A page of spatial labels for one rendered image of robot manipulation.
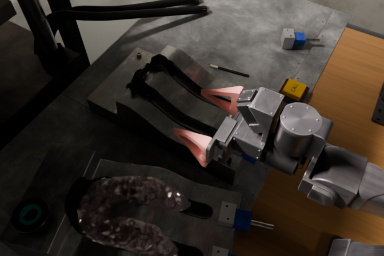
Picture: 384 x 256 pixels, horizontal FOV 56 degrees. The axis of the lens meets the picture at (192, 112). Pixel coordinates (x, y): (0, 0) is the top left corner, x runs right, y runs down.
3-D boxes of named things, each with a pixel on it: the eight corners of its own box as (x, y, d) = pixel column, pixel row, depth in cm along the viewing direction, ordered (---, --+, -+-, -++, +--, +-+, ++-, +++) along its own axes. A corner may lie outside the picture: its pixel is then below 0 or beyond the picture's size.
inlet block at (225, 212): (272, 221, 89) (276, 213, 85) (270, 241, 87) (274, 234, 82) (220, 209, 91) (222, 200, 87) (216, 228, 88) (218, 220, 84)
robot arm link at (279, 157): (260, 144, 54) (305, 164, 52) (275, 117, 57) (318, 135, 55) (255, 166, 60) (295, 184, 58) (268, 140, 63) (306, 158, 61)
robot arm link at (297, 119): (268, 134, 48) (359, 174, 45) (291, 91, 53) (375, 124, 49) (257, 174, 58) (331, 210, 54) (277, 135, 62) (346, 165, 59)
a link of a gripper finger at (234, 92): (187, 98, 61) (238, 120, 58) (207, 71, 64) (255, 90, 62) (187, 121, 66) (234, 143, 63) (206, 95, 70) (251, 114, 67)
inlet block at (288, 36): (316, 40, 133) (320, 29, 128) (318, 50, 130) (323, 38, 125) (280, 39, 133) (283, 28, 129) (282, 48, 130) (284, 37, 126)
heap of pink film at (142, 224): (193, 194, 90) (194, 180, 84) (175, 267, 80) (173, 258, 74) (96, 172, 94) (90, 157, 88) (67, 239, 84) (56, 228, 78)
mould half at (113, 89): (271, 119, 111) (279, 91, 101) (232, 186, 98) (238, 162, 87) (139, 59, 127) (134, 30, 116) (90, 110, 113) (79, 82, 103)
